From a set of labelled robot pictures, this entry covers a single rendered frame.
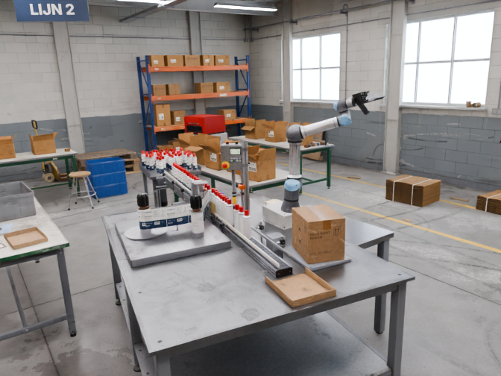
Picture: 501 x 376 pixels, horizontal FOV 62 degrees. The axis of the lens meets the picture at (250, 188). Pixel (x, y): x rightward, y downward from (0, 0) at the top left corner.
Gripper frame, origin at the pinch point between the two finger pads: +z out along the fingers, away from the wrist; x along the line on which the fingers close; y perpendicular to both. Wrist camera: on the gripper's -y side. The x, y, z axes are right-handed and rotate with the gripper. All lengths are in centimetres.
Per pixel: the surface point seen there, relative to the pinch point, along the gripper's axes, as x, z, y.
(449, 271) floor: 136, -17, -177
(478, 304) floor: 86, 18, -186
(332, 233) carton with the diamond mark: -74, -12, -75
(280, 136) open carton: 341, -341, -8
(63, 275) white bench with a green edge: -153, -205, -82
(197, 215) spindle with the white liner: -98, -100, -54
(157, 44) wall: 400, -694, 272
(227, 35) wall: 591, -635, 286
